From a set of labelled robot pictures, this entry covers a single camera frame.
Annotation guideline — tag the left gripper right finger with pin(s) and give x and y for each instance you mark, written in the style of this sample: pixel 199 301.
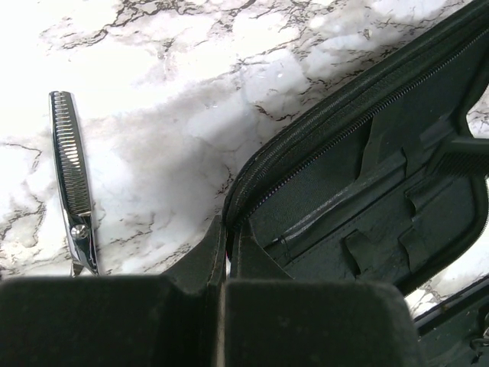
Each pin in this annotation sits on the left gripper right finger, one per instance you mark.
pixel 273 320

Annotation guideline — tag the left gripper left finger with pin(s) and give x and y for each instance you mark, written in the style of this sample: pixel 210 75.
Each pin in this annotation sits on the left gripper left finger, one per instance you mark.
pixel 169 319

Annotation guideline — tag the black zip tool case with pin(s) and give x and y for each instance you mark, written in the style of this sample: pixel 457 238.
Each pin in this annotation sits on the black zip tool case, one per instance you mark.
pixel 340 194

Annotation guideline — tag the curved black handle comb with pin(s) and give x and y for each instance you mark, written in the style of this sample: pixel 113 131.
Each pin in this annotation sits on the curved black handle comb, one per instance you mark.
pixel 459 153

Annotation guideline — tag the silver thinning scissors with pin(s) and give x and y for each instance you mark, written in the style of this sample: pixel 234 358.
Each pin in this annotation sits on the silver thinning scissors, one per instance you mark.
pixel 72 182

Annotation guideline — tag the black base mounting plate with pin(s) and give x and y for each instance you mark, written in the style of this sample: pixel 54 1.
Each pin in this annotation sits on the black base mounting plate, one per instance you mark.
pixel 453 335

